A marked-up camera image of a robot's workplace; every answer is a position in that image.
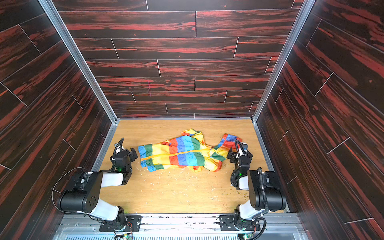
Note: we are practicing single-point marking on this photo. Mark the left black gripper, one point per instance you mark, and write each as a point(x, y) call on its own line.
point(125, 154)

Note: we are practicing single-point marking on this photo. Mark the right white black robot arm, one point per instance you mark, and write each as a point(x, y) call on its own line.
point(264, 188)

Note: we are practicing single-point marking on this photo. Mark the multicoloured patchwork jacket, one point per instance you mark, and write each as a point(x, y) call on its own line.
point(187, 151)

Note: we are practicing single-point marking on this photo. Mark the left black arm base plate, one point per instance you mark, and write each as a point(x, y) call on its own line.
point(128, 223)

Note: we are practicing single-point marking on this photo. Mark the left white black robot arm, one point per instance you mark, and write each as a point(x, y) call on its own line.
point(84, 198)

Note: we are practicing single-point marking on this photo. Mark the aluminium front rail frame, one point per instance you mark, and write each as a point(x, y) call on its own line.
point(181, 227)

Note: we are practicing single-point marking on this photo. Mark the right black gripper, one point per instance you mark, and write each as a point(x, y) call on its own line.
point(240, 154)

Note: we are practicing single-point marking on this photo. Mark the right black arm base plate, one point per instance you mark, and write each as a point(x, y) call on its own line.
point(233, 223)

